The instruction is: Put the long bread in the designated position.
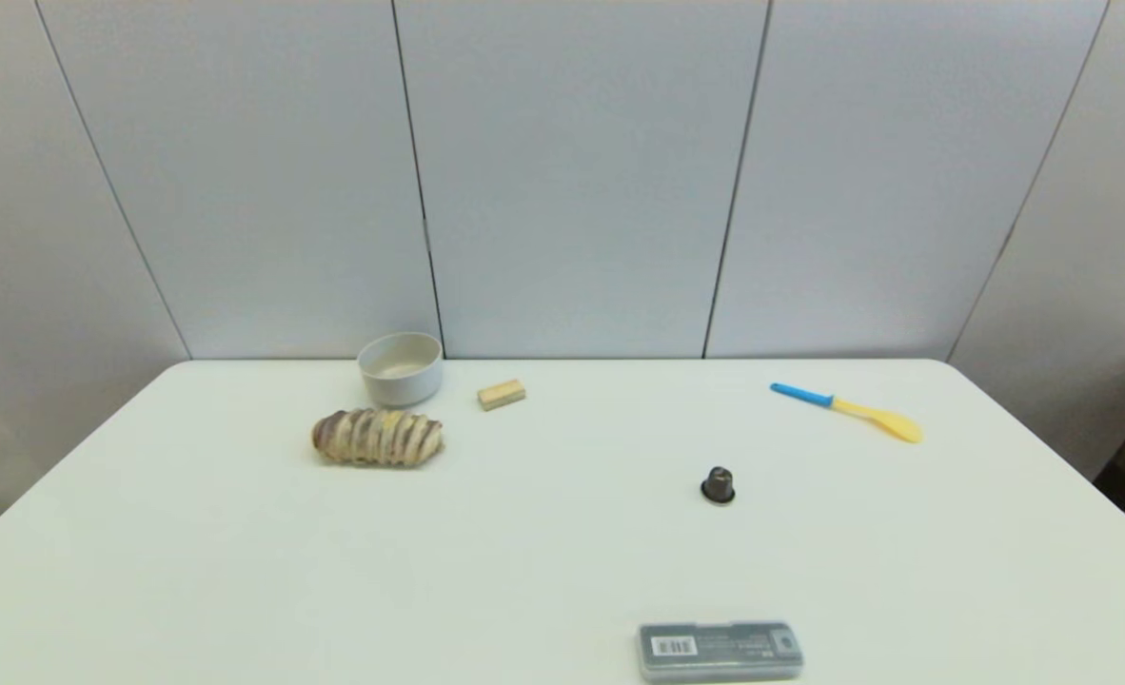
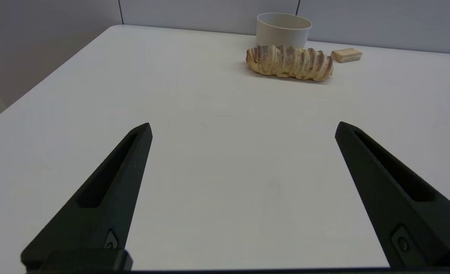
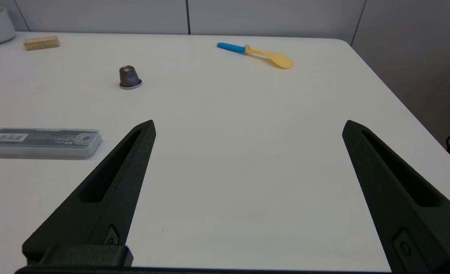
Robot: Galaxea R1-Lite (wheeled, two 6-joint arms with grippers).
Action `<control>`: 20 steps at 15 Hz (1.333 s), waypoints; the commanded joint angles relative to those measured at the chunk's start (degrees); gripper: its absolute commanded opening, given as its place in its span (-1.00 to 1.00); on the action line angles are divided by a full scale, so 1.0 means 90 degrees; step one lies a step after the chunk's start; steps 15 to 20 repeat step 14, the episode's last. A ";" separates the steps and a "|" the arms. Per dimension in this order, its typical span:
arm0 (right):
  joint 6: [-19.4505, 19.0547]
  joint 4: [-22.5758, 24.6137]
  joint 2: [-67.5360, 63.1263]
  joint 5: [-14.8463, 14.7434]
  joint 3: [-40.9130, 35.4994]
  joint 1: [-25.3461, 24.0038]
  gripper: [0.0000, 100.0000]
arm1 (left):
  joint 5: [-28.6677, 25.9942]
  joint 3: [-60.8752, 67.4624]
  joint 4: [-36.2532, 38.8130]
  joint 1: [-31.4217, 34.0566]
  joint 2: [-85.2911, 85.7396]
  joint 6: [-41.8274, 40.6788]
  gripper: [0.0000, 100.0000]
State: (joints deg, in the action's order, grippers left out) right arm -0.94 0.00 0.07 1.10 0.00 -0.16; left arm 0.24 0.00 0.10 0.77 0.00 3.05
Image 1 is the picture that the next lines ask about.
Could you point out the dark brown coffee capsule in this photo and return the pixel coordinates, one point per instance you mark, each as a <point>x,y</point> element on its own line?
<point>718,485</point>

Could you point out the white ceramic bowl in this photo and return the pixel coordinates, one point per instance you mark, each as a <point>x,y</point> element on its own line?
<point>401,376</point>

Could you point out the twisted brown long bread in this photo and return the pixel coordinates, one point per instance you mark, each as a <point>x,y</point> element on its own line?
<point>377,438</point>

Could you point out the grey plastic case with barcode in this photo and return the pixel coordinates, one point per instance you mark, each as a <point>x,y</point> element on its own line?
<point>720,652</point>

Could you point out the small tan wafer block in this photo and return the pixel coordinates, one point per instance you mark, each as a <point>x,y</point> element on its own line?
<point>502,394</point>

